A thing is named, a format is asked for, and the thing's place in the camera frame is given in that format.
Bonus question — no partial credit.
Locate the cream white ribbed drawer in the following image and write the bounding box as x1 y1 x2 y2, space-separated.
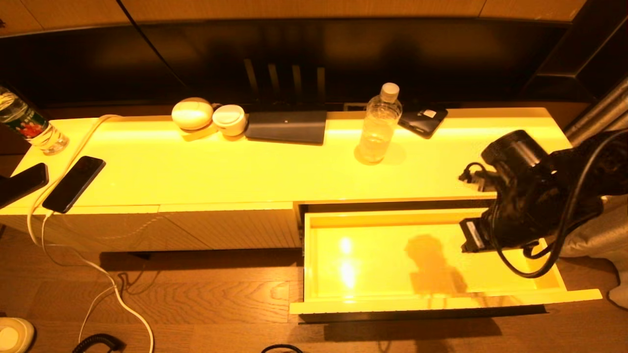
288 199 603 324

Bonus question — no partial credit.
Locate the clear bottle with white cap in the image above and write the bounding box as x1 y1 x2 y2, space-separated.
355 82 403 165

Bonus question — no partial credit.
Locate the white low tv cabinet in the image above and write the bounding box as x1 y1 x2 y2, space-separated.
0 107 575 255

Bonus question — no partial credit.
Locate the black box with white label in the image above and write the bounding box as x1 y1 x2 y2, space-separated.
459 217 492 254

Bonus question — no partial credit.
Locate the black device with white sticker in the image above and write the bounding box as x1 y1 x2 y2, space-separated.
397 106 448 139

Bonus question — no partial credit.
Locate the grey pleated curtain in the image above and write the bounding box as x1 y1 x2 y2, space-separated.
559 74 628 309

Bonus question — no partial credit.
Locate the dark grey router with antennas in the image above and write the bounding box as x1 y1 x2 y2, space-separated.
244 59 328 146

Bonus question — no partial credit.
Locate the white round jar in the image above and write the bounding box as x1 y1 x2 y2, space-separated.
212 104 248 137

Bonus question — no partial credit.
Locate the white oval device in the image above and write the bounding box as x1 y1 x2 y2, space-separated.
171 97 214 131

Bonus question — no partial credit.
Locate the black television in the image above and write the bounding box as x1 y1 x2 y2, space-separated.
0 19 570 111

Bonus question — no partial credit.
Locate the black smartphone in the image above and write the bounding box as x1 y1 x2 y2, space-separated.
42 156 106 214
0 163 50 210

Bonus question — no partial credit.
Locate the water bottle with colourful label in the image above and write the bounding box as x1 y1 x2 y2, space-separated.
0 84 70 155

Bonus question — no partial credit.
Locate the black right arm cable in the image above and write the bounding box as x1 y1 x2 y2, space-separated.
491 130 628 280

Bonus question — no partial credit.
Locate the dark wooden wall cabinet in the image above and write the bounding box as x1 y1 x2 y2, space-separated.
518 0 628 103

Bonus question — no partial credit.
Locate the thick white power cable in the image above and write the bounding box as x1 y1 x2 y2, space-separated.
26 114 155 353

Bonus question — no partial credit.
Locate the black coiled cable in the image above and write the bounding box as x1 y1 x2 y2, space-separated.
72 333 126 353

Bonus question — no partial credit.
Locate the thin black hanging cable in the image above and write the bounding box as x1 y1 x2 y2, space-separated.
116 0 192 94

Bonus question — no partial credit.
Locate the thin white charging cable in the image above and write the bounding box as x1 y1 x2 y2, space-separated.
41 212 118 344

